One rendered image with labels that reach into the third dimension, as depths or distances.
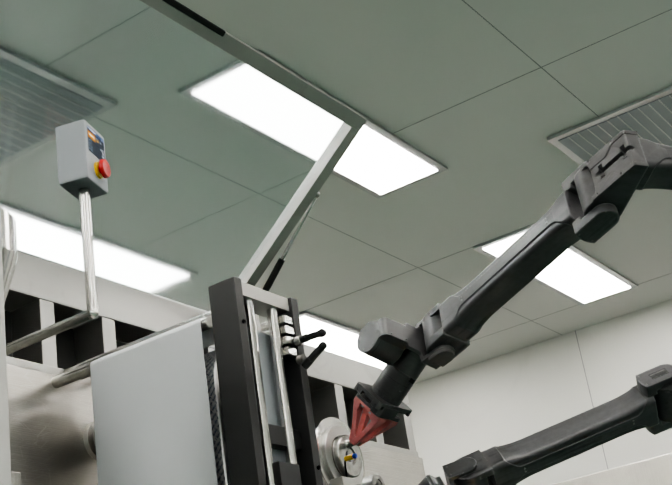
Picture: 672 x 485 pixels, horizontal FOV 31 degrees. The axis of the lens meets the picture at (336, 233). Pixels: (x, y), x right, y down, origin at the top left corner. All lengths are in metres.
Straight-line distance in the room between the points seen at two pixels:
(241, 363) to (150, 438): 0.26
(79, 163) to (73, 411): 0.49
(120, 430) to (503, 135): 2.83
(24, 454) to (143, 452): 0.21
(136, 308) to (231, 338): 0.61
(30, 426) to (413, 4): 2.07
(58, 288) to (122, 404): 0.31
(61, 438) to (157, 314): 0.40
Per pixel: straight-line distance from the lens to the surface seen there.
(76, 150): 1.88
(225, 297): 1.81
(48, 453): 2.09
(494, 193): 5.04
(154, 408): 1.96
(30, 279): 2.19
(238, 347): 1.77
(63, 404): 2.15
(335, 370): 2.88
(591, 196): 1.83
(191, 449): 1.90
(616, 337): 6.89
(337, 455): 2.12
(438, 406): 7.30
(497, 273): 1.94
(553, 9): 3.92
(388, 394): 2.09
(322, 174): 2.55
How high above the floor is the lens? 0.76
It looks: 23 degrees up
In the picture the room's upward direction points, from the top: 9 degrees counter-clockwise
